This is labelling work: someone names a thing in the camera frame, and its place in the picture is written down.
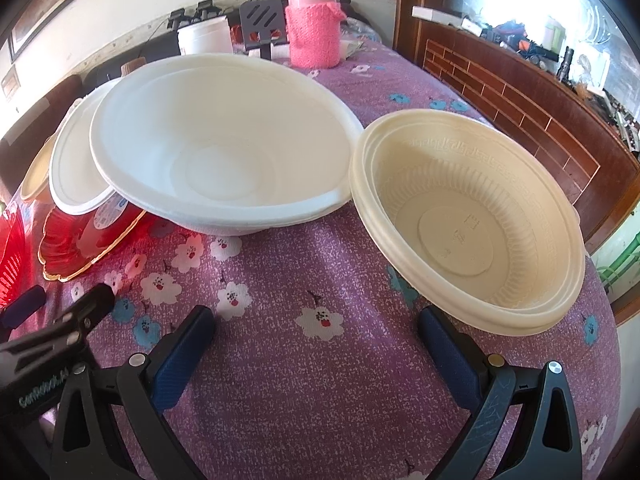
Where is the cream plastic ribbed bowl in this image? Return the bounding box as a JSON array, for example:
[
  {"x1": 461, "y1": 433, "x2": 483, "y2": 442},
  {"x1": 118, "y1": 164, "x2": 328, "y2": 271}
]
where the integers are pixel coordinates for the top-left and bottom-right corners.
[{"x1": 349, "y1": 110, "x2": 586, "y2": 336}]

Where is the black phone stand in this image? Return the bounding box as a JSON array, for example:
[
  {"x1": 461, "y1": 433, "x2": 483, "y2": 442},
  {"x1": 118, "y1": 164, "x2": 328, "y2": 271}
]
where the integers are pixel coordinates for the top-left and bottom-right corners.
[{"x1": 239, "y1": 0, "x2": 288, "y2": 60}]

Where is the large red scalloped plate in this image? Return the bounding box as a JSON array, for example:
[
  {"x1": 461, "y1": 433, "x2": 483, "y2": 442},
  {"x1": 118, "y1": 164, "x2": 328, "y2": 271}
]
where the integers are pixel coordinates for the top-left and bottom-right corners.
[{"x1": 0, "y1": 204, "x2": 25, "y2": 309}]

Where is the large white foam bowl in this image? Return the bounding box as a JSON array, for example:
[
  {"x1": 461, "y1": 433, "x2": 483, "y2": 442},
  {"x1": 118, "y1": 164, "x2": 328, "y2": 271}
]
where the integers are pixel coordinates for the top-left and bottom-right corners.
[{"x1": 89, "y1": 54, "x2": 363, "y2": 235}]

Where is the white tissue pack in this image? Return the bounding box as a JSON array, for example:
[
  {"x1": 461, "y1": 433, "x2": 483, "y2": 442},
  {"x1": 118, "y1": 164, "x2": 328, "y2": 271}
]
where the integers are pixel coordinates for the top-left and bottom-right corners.
[{"x1": 340, "y1": 39, "x2": 364, "y2": 61}]

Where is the small white foam bowl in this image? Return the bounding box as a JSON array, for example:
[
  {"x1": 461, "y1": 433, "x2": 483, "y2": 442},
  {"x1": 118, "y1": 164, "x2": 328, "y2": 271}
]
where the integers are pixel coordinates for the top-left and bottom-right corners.
[{"x1": 49, "y1": 78, "x2": 119, "y2": 216}]

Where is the small red gold-rimmed plate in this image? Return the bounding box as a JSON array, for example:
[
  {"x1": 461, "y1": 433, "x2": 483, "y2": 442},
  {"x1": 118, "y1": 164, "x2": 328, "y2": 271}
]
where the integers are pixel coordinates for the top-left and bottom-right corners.
[{"x1": 38, "y1": 196, "x2": 145, "y2": 283}]

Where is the brown wooden cabinet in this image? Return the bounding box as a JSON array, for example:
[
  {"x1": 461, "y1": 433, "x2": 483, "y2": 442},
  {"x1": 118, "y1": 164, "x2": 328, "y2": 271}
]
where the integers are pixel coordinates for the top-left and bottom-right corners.
[{"x1": 393, "y1": 0, "x2": 639, "y2": 252}]

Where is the pink thermos with knit sleeve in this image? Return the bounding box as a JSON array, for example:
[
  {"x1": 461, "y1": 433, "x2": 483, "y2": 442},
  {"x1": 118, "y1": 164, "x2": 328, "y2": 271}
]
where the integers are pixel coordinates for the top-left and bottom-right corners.
[{"x1": 285, "y1": 0, "x2": 346, "y2": 70}]

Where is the black sofa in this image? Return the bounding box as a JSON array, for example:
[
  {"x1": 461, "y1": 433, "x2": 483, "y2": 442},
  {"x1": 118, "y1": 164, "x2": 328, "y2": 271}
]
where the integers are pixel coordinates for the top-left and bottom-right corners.
[{"x1": 81, "y1": 0, "x2": 374, "y2": 97}]

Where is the purple floral tablecloth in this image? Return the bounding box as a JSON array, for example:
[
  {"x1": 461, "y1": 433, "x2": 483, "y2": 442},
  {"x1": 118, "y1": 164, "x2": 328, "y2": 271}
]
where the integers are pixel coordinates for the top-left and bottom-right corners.
[{"x1": 12, "y1": 41, "x2": 620, "y2": 479}]

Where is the white plastic jar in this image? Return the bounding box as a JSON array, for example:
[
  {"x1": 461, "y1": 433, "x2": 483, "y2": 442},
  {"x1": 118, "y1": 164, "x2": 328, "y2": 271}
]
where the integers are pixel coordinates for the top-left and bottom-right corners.
[{"x1": 178, "y1": 15, "x2": 233, "y2": 55}]

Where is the dark jar with cork lid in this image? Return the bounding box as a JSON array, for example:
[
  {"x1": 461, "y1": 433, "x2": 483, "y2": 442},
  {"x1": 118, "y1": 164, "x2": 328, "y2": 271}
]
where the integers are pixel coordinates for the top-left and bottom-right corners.
[{"x1": 120, "y1": 56, "x2": 146, "y2": 77}]

